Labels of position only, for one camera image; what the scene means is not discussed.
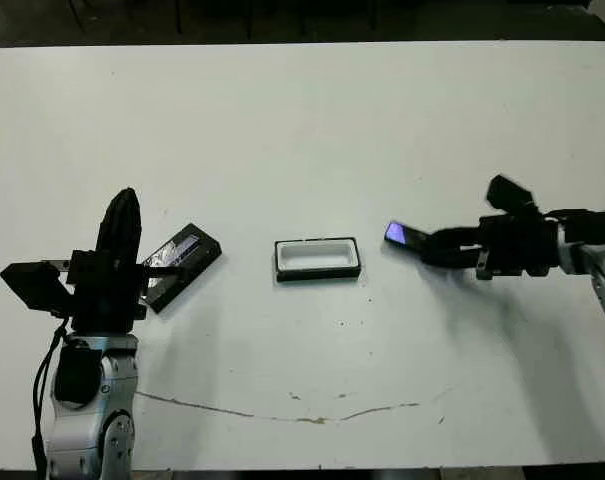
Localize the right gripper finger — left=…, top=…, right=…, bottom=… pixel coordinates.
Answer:
left=420, top=244, right=483, bottom=269
left=424, top=225, right=483, bottom=247

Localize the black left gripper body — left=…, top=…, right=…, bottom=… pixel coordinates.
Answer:
left=41, top=248, right=186, bottom=331

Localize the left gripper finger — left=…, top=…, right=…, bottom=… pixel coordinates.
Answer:
left=95, top=188, right=129, bottom=251
left=125, top=187, right=144, bottom=259

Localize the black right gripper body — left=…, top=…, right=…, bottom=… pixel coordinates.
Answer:
left=475, top=213, right=562, bottom=281

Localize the slim black camera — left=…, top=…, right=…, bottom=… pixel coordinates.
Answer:
left=384, top=220, right=431, bottom=251

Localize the black box lid silver print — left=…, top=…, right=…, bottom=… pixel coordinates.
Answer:
left=142, top=222, right=223, bottom=315

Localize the black box white insert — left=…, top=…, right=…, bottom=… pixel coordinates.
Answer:
left=273, top=236, right=361, bottom=284

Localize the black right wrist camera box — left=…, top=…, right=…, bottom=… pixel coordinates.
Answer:
left=484, top=174, right=541, bottom=217

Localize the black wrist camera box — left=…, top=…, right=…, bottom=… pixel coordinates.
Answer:
left=484, top=174, right=541, bottom=217
left=0, top=262, right=76, bottom=315

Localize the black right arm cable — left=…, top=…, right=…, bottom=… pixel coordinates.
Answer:
left=541, top=208, right=605, bottom=224

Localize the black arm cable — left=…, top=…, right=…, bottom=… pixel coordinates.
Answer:
left=541, top=208, right=605, bottom=224
left=30, top=319, right=71, bottom=476

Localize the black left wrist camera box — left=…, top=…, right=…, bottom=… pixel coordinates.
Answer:
left=0, top=262, right=76, bottom=315

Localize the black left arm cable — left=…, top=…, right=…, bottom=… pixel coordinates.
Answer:
left=30, top=319, right=71, bottom=476

